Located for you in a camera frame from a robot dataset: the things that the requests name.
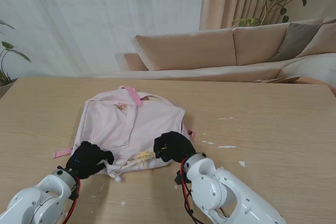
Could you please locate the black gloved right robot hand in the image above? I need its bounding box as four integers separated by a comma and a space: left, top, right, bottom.
153, 131, 197, 164

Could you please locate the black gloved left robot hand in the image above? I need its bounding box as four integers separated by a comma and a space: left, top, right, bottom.
65, 141, 115, 180

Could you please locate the yellow tassel zipper charm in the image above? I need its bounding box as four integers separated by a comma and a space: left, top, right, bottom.
135, 150, 156, 167

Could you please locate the pale pink backpack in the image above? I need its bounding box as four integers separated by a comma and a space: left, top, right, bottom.
54, 85, 195, 183

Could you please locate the beige sofa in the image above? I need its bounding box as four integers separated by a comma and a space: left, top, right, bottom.
114, 16, 336, 88

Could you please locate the flat wooden tray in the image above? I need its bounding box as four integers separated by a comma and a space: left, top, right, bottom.
253, 75, 301, 84

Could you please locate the broad leaf green plant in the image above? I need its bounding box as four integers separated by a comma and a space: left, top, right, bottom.
0, 19, 32, 87

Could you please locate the white sheer curtain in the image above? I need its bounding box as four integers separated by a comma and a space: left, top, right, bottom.
0, 0, 205, 78

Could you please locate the beige pleated curtain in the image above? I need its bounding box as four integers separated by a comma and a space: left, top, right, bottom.
198, 0, 289, 31

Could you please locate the white sofa cushion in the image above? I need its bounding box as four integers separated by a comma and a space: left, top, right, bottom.
278, 52, 336, 88

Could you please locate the grey brown sofa cushion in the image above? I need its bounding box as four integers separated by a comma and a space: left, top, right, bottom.
269, 22, 325, 62

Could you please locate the left arm red cable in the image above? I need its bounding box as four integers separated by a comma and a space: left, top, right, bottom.
62, 178, 81, 224

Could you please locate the arm red cable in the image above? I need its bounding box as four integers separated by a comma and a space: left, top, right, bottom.
62, 178, 81, 224
180, 158, 204, 224

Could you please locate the right arm red cable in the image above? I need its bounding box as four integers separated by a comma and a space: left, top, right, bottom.
180, 158, 204, 224

